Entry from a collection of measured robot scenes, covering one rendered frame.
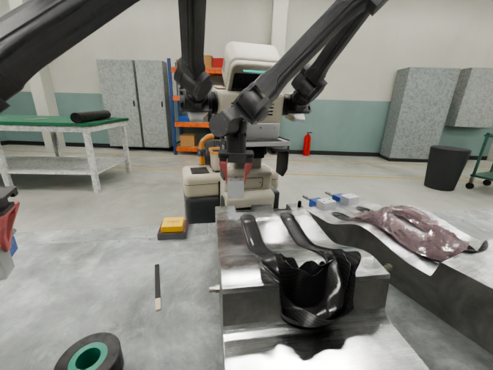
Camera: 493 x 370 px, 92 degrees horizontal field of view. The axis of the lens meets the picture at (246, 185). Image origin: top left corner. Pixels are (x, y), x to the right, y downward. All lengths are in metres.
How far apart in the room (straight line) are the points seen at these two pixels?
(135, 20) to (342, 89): 4.83
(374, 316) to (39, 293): 0.63
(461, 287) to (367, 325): 0.20
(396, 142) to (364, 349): 5.98
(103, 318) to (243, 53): 0.85
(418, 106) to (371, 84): 1.08
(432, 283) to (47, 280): 0.79
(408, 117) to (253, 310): 6.10
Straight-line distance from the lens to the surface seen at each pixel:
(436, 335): 0.59
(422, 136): 6.56
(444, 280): 0.59
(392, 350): 0.44
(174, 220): 0.75
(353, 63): 6.36
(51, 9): 0.47
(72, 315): 0.59
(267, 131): 0.99
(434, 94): 6.56
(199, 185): 1.27
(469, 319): 0.60
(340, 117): 6.27
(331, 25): 0.68
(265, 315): 0.40
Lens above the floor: 1.18
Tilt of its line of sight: 19 degrees down
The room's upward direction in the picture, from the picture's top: 2 degrees clockwise
